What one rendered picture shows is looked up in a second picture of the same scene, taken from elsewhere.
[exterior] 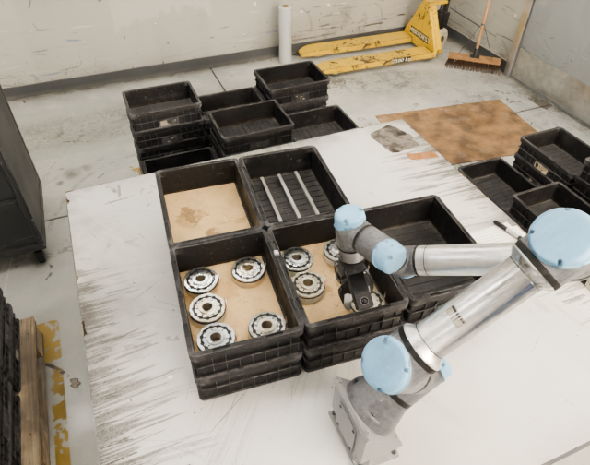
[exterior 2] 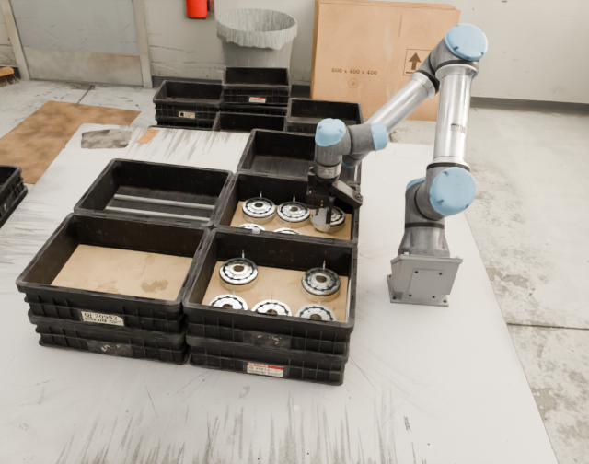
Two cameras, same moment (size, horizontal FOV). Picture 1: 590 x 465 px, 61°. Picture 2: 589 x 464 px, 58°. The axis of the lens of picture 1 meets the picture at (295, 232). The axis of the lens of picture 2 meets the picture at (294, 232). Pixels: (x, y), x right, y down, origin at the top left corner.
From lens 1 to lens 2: 1.17 m
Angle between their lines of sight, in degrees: 50
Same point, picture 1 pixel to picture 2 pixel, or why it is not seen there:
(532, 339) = (377, 179)
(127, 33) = not seen: outside the picture
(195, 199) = (75, 284)
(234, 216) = (139, 261)
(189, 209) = not seen: hidden behind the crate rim
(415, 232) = (263, 167)
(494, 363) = (386, 203)
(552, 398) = not seen: hidden behind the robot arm
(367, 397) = (432, 241)
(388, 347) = (452, 175)
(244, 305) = (277, 293)
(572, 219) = (465, 29)
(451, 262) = (391, 121)
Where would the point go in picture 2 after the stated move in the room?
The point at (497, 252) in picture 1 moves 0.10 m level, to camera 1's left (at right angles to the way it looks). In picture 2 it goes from (409, 93) to (400, 106)
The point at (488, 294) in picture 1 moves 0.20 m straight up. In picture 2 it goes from (462, 101) to (481, 25)
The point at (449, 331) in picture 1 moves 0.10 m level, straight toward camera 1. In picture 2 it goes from (463, 139) to (493, 155)
